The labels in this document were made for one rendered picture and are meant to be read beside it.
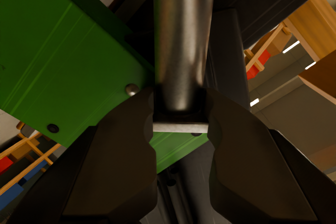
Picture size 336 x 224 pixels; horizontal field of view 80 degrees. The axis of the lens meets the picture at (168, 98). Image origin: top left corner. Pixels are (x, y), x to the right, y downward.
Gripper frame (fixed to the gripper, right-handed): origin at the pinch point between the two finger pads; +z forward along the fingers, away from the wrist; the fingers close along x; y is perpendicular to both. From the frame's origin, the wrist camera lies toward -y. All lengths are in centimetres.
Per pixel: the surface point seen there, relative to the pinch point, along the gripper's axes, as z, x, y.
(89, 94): 2.6, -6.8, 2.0
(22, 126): 15.1, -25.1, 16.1
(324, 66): 42, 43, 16
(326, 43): 66, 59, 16
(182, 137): 2.5, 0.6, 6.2
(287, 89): 571, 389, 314
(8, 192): 230, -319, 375
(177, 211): -0.1, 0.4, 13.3
